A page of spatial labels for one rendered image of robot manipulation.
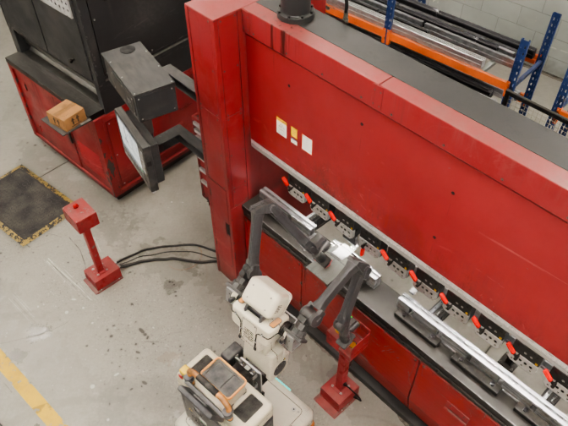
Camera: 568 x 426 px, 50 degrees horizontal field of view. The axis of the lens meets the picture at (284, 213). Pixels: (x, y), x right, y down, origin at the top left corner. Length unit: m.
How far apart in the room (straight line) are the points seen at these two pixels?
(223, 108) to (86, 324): 2.10
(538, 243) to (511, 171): 0.35
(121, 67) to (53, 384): 2.26
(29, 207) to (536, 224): 4.38
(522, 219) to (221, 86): 1.78
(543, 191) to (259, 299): 1.44
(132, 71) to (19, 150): 3.04
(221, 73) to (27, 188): 3.00
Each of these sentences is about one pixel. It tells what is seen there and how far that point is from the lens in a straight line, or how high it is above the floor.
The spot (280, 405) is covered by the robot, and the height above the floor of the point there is 0.28.
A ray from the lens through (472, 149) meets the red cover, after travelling 2.64.
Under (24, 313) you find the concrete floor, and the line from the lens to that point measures 5.08.
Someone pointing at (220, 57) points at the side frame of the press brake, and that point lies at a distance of 3.41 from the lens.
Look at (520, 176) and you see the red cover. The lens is 2.57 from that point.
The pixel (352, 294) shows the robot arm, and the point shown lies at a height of 1.22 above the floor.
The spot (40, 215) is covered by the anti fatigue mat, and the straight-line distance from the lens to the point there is 5.71.
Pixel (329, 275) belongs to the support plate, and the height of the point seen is 1.00.
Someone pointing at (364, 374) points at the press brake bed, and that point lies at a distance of 4.40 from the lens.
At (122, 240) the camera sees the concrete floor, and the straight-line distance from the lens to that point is 5.31.
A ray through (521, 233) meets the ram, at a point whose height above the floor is 1.96.
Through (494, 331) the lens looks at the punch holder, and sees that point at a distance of 3.25.
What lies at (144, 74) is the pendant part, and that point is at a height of 1.95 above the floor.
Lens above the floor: 3.88
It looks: 47 degrees down
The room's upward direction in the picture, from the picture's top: straight up
